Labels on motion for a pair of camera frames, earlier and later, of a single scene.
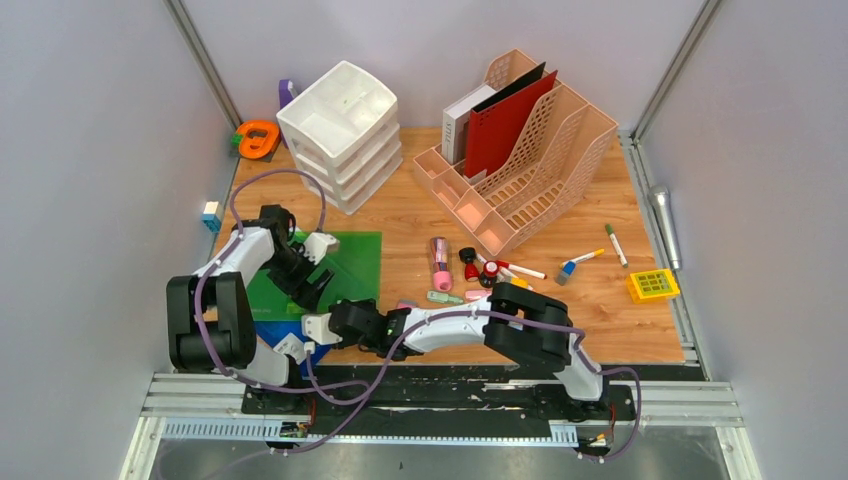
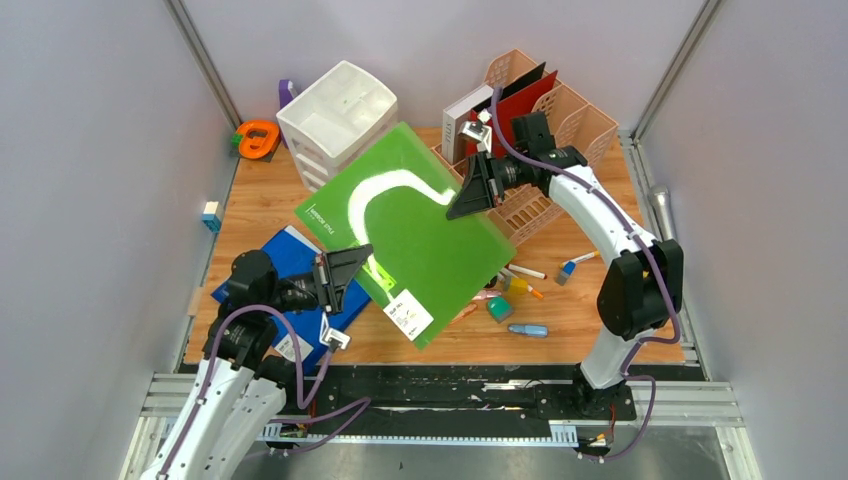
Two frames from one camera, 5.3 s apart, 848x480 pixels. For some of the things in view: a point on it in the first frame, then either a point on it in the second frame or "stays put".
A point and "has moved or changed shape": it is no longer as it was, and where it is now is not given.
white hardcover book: (455, 121) stays put
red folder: (494, 125) stays put
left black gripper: (295, 290) to (336, 268)
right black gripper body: (346, 341) to (504, 175)
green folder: (356, 269) has moved or changed shape
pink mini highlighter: (475, 294) stays put
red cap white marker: (514, 267) stays put
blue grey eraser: (568, 269) stays put
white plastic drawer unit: (344, 132) stays put
